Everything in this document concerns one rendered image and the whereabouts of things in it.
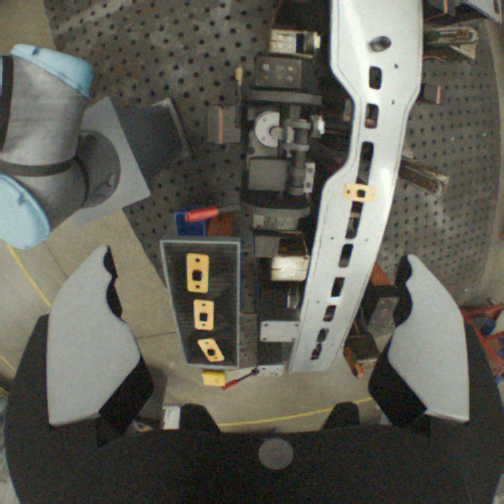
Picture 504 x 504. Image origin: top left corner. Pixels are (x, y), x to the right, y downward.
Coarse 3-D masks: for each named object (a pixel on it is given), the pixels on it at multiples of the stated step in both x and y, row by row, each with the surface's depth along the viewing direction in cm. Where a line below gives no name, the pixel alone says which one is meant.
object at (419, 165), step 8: (368, 152) 76; (368, 160) 76; (400, 160) 57; (408, 160) 56; (416, 160) 57; (400, 168) 57; (416, 168) 50; (424, 168) 49; (432, 168) 53; (400, 176) 57; (440, 176) 47; (448, 176) 47
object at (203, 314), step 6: (198, 300) 50; (204, 300) 51; (198, 306) 51; (204, 306) 52; (210, 306) 51; (198, 312) 52; (204, 312) 52; (210, 312) 52; (198, 318) 53; (204, 318) 53; (210, 318) 53; (198, 324) 54; (210, 324) 54
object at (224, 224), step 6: (234, 210) 89; (222, 216) 86; (228, 216) 86; (234, 216) 90; (210, 222) 81; (216, 222) 82; (222, 222) 82; (228, 222) 82; (234, 222) 91; (210, 228) 78; (216, 228) 78; (222, 228) 78; (228, 228) 78; (234, 228) 92; (210, 234) 75; (216, 234) 75; (222, 234) 75; (228, 234) 75; (234, 234) 94
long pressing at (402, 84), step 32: (352, 0) 32; (384, 0) 31; (416, 0) 29; (352, 32) 36; (384, 32) 35; (416, 32) 34; (352, 64) 40; (384, 64) 39; (416, 64) 38; (352, 96) 44; (384, 96) 43; (416, 96) 42; (352, 128) 47; (384, 128) 47; (352, 160) 51; (384, 160) 51; (320, 192) 56; (384, 192) 55; (320, 224) 59; (384, 224) 59; (320, 256) 64; (352, 256) 64; (320, 288) 70; (352, 288) 70; (320, 320) 76; (352, 320) 77; (320, 352) 85
